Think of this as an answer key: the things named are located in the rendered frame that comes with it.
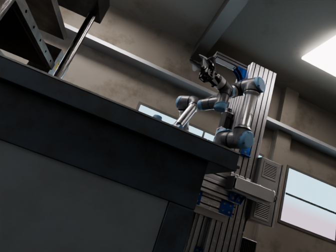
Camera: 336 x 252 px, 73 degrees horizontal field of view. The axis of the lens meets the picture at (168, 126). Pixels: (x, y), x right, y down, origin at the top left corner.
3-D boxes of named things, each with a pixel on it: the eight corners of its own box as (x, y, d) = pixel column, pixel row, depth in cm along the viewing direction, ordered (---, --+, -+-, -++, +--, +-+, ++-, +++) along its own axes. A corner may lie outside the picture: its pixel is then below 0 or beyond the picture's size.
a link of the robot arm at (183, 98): (187, 156, 208) (188, 95, 199) (174, 153, 216) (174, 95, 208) (194, 153, 217) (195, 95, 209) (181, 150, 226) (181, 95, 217)
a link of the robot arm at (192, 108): (206, 104, 205) (180, 139, 175) (196, 104, 211) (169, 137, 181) (204, 93, 199) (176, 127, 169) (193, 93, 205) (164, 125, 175)
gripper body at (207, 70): (207, 73, 127) (220, 84, 134) (210, 61, 131) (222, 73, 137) (197, 77, 133) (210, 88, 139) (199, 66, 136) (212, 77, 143)
